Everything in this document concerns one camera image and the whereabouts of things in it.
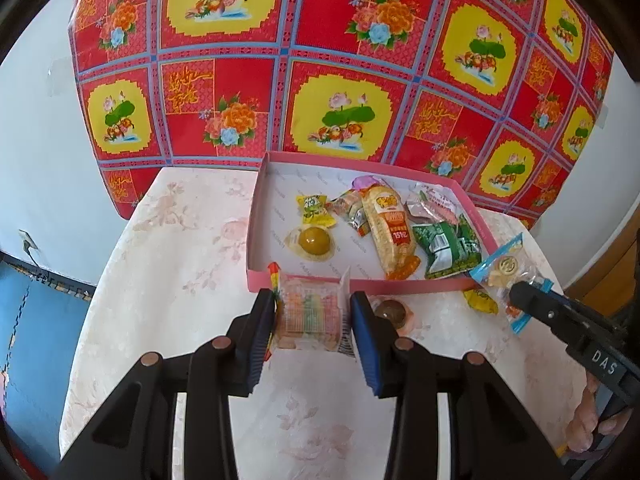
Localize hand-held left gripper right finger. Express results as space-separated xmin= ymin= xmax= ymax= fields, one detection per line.
xmin=350 ymin=290 xmax=568 ymax=480

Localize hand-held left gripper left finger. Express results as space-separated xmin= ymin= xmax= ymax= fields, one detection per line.
xmin=59 ymin=289 xmax=278 ymax=480

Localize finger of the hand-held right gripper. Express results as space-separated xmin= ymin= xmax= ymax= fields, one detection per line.
xmin=507 ymin=281 xmax=583 ymax=348
xmin=542 ymin=280 xmax=628 ymax=333

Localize blue-edged clear snack packet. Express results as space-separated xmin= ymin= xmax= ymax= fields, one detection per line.
xmin=469 ymin=239 xmax=555 ymax=335

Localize clear rainbow candy packet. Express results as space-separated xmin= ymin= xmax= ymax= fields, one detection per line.
xmin=267 ymin=262 xmax=358 ymax=358

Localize green snack packet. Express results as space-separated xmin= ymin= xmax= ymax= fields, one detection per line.
xmin=414 ymin=217 xmax=483 ymax=281

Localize yellow jelly cup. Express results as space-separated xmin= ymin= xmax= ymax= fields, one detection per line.
xmin=284 ymin=225 xmax=335 ymax=262

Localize long orange corn snack packet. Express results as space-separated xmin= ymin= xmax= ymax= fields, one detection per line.
xmin=361 ymin=185 xmax=422 ymax=281

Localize pink cardboard box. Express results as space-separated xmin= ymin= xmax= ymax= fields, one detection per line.
xmin=245 ymin=150 xmax=501 ymax=295

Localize small rainbow striped packet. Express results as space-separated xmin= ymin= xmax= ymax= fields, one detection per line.
xmin=327 ymin=191 xmax=373 ymax=237

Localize yellow green candy packet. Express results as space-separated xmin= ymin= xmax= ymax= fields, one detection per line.
xmin=296 ymin=194 xmax=337 ymax=228
xmin=462 ymin=287 xmax=501 ymax=316

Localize person's right hand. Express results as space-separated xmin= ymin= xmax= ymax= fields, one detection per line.
xmin=564 ymin=372 xmax=633 ymax=458

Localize brown jelly cup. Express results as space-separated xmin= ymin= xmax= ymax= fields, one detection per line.
xmin=372 ymin=297 xmax=416 ymax=333

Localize white floral tablecloth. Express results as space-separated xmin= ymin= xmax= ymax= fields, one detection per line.
xmin=59 ymin=166 xmax=601 ymax=480

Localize pink snack packet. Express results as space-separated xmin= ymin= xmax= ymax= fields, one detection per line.
xmin=405 ymin=182 xmax=466 ymax=226

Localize blue foam floor mat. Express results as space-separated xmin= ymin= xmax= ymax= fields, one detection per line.
xmin=0 ymin=255 xmax=96 ymax=411

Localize red floral printed cloth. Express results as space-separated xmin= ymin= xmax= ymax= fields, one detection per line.
xmin=67 ymin=0 xmax=616 ymax=226

